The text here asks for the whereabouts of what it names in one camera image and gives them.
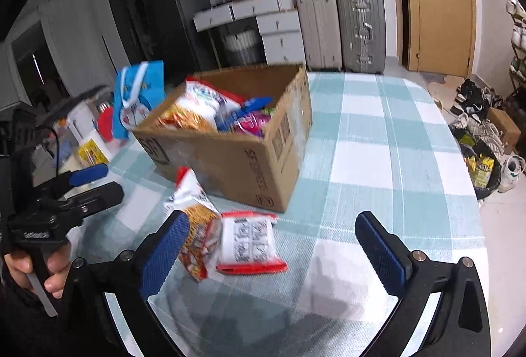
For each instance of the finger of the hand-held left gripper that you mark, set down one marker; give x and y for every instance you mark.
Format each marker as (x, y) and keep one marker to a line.
(98, 195)
(88, 175)

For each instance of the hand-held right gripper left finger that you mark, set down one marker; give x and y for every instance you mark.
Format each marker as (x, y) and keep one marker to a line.
(164, 254)

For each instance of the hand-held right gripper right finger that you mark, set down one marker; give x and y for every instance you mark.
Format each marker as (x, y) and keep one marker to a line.
(384, 254)

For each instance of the orange white chips bag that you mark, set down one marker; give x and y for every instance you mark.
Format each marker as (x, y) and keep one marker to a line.
(193, 106)
(197, 217)

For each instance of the red white snack packet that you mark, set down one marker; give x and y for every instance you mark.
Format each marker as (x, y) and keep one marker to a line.
(246, 242)

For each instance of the purple snack packet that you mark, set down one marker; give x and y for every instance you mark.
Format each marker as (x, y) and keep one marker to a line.
(252, 124)

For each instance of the blue snack packet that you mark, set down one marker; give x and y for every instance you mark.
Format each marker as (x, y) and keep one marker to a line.
(242, 112)

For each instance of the person's left hand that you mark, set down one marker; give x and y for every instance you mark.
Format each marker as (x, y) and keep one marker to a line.
(57, 268)

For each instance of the yellow packet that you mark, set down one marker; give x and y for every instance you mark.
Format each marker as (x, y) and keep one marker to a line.
(92, 152)

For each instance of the white plastic container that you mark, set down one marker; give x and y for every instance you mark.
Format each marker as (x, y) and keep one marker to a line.
(80, 120)

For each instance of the blue gift bag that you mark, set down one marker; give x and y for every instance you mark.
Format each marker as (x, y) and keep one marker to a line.
(137, 98)

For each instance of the black trash bin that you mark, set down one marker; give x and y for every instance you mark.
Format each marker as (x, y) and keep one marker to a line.
(480, 172)

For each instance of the small brown cardboard box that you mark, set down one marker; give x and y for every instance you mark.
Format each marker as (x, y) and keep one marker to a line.
(503, 128)

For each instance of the black cabinet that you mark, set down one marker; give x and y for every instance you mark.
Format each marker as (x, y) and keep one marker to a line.
(176, 19)

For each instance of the pile of shoes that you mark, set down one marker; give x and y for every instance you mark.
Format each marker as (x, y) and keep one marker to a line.
(472, 98)

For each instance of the white laundry basket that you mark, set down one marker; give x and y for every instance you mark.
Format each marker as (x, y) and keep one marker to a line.
(242, 46)

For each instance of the silver suitcase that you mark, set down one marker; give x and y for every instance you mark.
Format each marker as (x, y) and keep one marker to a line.
(361, 32)

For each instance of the beige suitcase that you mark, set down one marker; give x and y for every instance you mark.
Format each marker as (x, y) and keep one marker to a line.
(318, 28)

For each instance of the white desk with drawers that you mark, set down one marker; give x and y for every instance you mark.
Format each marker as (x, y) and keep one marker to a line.
(279, 28)

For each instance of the shoe rack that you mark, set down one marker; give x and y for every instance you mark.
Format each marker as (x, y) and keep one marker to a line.
(518, 52)

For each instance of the wooden door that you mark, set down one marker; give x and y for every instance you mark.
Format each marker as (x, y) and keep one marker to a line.
(444, 11)

